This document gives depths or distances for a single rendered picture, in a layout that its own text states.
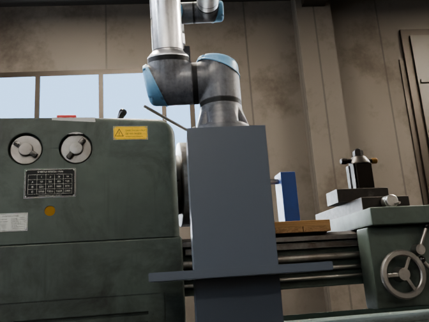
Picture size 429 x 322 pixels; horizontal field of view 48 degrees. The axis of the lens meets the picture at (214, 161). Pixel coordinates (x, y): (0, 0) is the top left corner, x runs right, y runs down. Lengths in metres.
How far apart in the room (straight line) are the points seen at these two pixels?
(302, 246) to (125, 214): 0.62
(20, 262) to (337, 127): 2.98
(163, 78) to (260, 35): 3.08
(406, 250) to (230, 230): 0.73
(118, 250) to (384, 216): 0.86
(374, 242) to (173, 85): 0.85
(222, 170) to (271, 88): 3.00
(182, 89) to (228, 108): 0.13
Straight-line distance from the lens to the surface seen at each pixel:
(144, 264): 1.50
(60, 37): 4.40
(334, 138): 3.97
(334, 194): 1.84
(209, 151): 1.19
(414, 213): 1.74
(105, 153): 1.56
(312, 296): 3.89
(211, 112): 1.27
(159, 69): 1.32
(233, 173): 1.19
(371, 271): 1.70
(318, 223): 1.71
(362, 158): 1.91
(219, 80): 1.31
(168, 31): 1.35
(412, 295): 1.71
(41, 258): 1.52
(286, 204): 1.83
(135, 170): 1.54
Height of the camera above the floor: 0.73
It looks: 14 degrees up
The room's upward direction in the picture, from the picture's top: 4 degrees counter-clockwise
